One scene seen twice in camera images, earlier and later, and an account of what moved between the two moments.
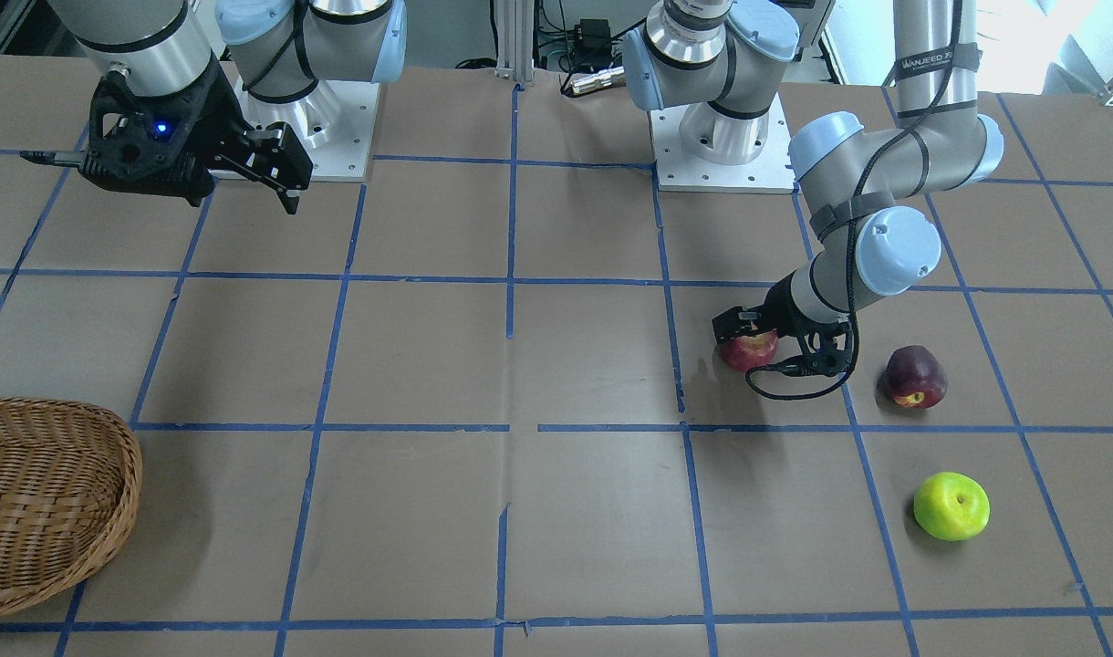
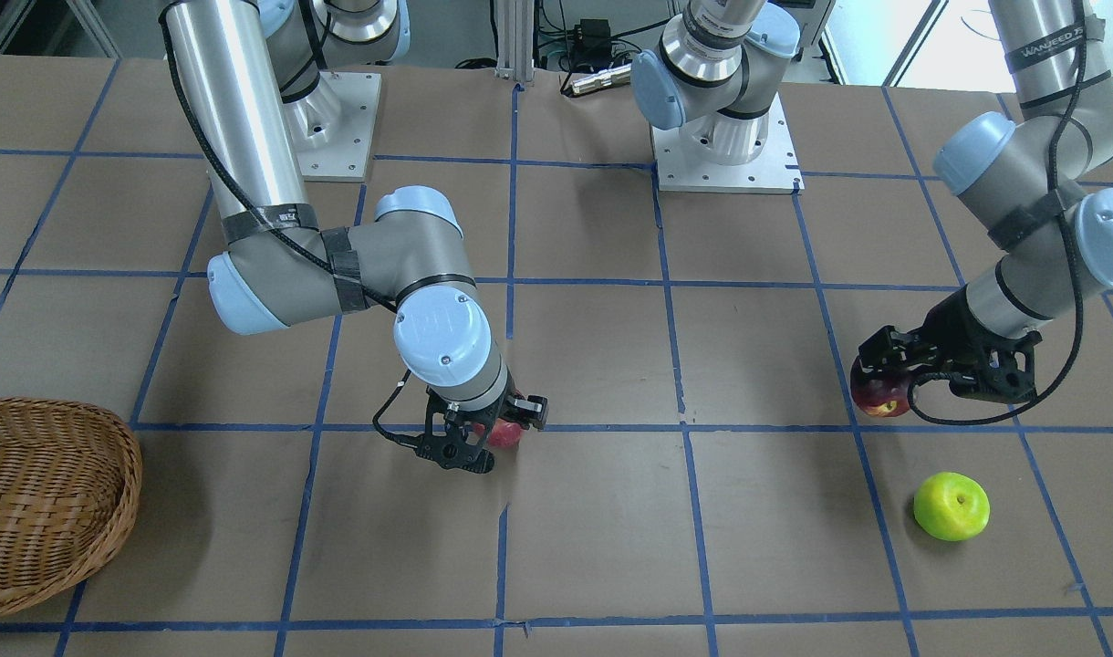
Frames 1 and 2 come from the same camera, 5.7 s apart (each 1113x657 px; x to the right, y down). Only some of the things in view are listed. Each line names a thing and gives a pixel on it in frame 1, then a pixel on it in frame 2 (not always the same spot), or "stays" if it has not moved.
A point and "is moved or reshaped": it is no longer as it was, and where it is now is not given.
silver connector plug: (608, 78) stays
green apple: (951, 506) stays
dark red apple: (915, 378) is moved or reshaped
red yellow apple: (745, 353) -> (501, 432)
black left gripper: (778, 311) -> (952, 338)
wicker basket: (56, 486) stays
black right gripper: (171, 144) -> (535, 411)
